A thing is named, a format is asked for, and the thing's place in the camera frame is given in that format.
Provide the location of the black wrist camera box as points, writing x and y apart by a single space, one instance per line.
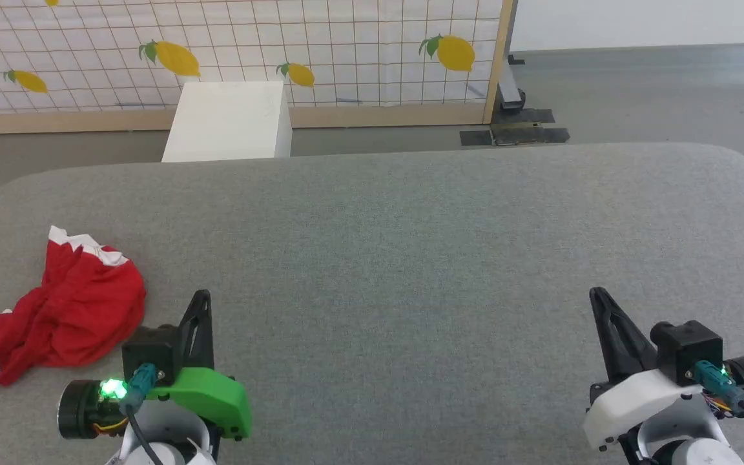
685 349
149 352

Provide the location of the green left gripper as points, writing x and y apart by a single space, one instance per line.
207 394

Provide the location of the lemon print partition panel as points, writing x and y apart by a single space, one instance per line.
236 39

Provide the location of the red garment with white trim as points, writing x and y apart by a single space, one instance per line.
81 310

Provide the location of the black metal panel foot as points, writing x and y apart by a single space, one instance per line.
519 132

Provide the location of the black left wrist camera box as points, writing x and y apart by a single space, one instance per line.
149 352

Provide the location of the grey fabric sofa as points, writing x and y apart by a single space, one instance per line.
385 258

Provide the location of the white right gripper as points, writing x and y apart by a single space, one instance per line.
643 397

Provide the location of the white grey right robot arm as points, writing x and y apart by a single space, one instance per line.
682 439

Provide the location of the white box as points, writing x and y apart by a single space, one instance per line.
227 123

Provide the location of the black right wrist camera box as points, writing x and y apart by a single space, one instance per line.
685 349

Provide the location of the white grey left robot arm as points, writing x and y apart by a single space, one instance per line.
165 439

